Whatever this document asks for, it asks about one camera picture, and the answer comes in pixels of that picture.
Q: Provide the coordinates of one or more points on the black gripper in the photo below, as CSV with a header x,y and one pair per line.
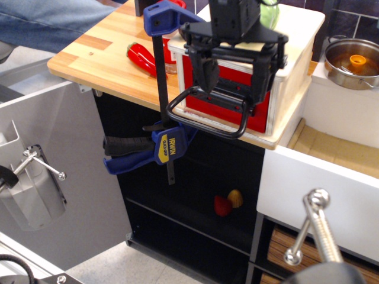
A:
x,y
234,33

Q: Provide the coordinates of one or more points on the red front wooden drawer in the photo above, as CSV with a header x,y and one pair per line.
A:
x,y
256,122

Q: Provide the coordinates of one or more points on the black metal drawer handle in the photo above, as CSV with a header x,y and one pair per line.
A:
x,y
226,94

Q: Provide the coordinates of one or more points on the plywood box housing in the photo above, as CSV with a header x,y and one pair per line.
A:
x,y
290,83

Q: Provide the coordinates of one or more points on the green toy cabbage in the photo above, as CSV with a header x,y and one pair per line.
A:
x,y
270,13

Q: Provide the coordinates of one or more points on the blue Irwin bar clamp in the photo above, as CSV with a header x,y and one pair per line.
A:
x,y
169,140

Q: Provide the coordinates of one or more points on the red toy pepper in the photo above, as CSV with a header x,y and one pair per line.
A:
x,y
142,58

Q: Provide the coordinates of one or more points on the black object top edge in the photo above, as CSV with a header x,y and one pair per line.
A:
x,y
140,5

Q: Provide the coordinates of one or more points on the steel cooking pot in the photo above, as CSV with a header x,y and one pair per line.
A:
x,y
339,70

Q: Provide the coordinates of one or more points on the orange toy in pot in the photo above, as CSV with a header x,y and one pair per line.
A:
x,y
357,61

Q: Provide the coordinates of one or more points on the white toy sink unit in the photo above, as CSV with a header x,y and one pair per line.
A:
x,y
332,144

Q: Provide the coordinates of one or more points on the yellow toy fruit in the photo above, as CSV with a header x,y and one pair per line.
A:
x,y
236,199

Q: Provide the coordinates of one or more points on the red toy strawberry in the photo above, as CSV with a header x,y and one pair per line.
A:
x,y
222,206

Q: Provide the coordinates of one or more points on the steel clamp screw right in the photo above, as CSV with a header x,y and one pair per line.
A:
x,y
315,203

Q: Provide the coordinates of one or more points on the black cabinet shelf unit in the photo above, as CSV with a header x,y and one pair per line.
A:
x,y
178,221

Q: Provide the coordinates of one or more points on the grey cabinet door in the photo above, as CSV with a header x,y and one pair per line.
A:
x,y
65,122

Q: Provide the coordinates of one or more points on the blue jeans leg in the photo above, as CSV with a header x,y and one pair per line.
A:
x,y
49,25

